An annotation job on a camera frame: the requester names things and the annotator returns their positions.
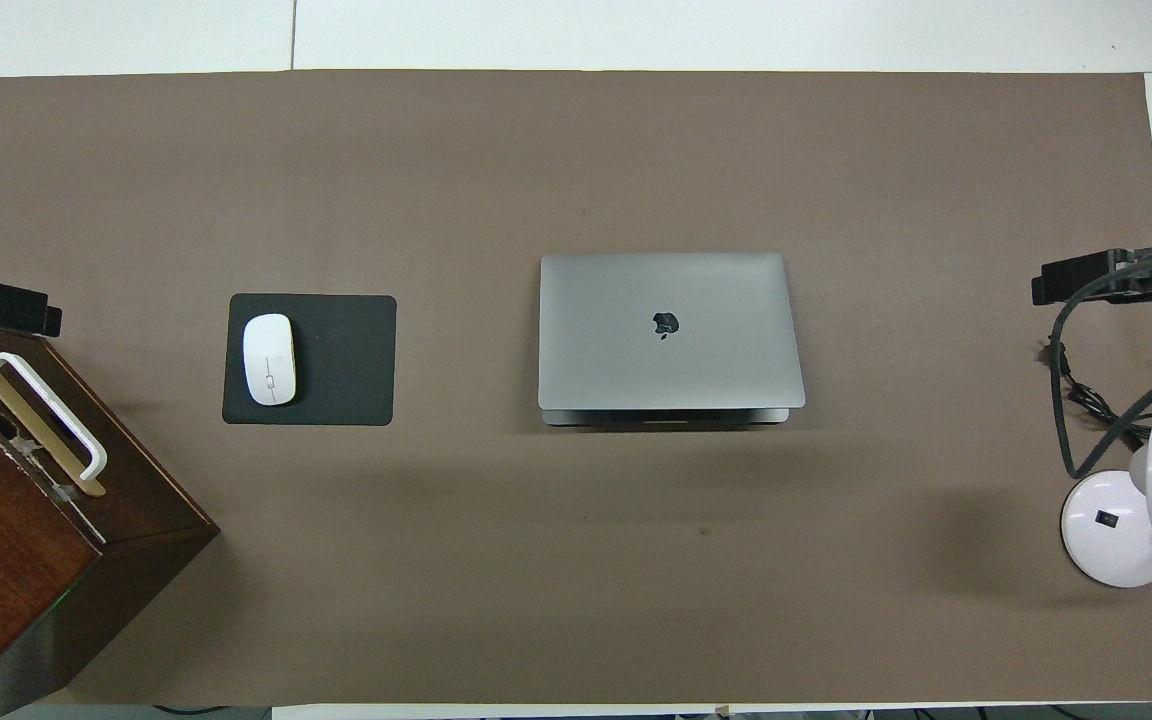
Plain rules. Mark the white desk lamp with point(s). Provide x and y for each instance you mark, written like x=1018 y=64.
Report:
x=1106 y=545

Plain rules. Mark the silver grey laptop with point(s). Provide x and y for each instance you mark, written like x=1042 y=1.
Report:
x=666 y=360

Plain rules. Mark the brown table mat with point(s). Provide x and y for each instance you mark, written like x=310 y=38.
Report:
x=536 y=600

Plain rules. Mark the black mouse pad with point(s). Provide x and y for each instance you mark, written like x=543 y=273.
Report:
x=346 y=360

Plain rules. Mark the white computer mouse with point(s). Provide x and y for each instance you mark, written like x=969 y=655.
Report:
x=269 y=360

